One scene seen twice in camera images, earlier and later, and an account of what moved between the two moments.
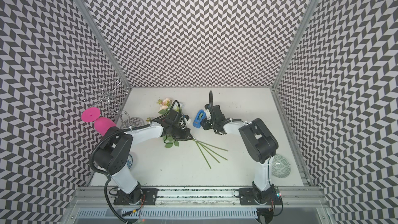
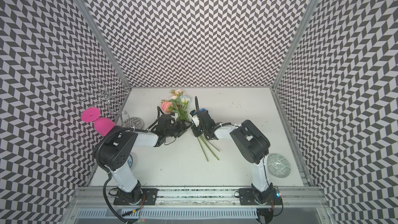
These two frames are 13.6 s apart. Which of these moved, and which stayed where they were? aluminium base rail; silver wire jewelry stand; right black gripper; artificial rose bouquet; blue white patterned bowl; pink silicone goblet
Moved: artificial rose bouquet; right black gripper
Stayed: aluminium base rail; silver wire jewelry stand; blue white patterned bowl; pink silicone goblet
